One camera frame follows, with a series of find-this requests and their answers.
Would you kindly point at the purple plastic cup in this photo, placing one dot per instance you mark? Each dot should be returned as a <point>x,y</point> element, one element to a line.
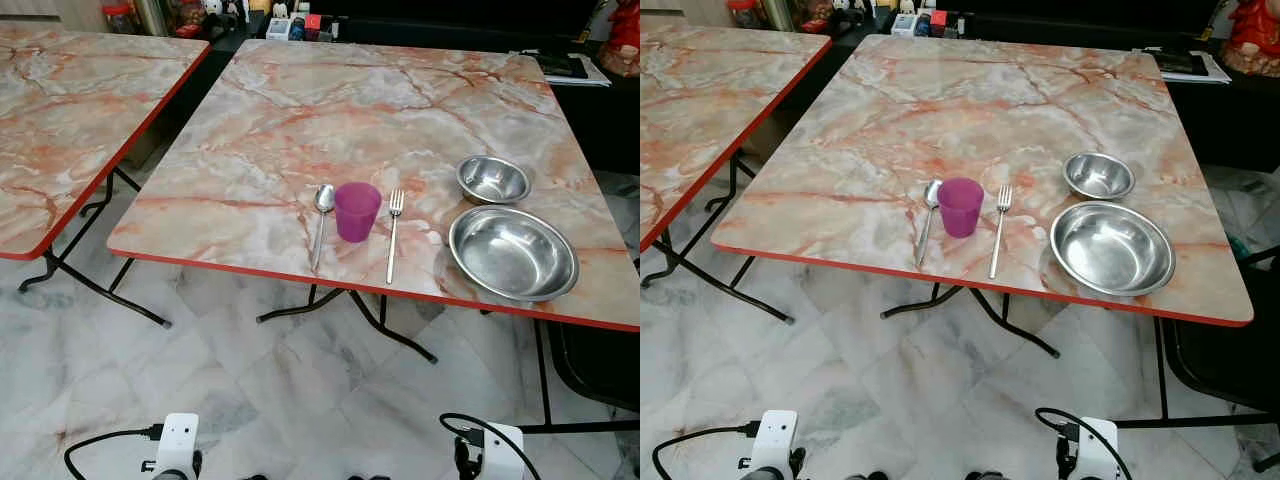
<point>960,208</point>
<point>357,212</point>

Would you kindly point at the large steel bowl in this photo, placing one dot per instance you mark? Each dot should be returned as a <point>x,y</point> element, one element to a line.
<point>1112,250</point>
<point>512,254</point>

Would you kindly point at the clear jar with red contents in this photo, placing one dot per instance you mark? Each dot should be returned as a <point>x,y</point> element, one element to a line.
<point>188,18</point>
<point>813,16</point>

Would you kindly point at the small white box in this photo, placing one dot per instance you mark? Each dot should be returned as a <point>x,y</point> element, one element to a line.
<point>903,20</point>
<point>280,24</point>

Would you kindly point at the black chair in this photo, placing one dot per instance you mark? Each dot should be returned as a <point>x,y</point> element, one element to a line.
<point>1225,360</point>
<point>600,360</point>

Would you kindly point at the steel spoon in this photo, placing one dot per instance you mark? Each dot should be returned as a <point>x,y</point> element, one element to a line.
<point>324,198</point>
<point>933,192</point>

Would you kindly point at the black metal table leg frame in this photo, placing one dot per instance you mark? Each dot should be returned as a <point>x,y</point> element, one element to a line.
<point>730,293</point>
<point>110,295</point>

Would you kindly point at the black right robot foot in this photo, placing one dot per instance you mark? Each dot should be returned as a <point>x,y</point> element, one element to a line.
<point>370,476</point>
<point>986,476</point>

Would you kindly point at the flat black device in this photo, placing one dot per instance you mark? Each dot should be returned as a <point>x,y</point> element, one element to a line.
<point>1183,63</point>
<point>560,66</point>

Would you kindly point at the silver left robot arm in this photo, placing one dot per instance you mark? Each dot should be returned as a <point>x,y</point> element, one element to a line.
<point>176,474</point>
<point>772,474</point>

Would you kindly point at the red-lidded clear jar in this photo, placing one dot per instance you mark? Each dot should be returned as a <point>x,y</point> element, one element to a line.
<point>119,16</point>
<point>745,13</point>

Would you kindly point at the white paper stack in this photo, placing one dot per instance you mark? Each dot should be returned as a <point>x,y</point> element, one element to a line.
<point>1215,70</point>
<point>590,76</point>

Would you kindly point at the red figurine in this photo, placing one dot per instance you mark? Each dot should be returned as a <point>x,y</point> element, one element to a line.
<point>1255,35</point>
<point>625,35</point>

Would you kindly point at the small steel bowl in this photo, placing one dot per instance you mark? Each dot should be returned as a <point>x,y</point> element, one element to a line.
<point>1098,176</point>
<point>493,180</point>

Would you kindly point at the steel fork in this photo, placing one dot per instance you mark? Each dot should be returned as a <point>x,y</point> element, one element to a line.
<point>396,202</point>
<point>1003,198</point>

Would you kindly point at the shiny metal canister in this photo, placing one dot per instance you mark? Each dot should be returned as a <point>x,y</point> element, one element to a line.
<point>778,14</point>
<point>152,15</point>

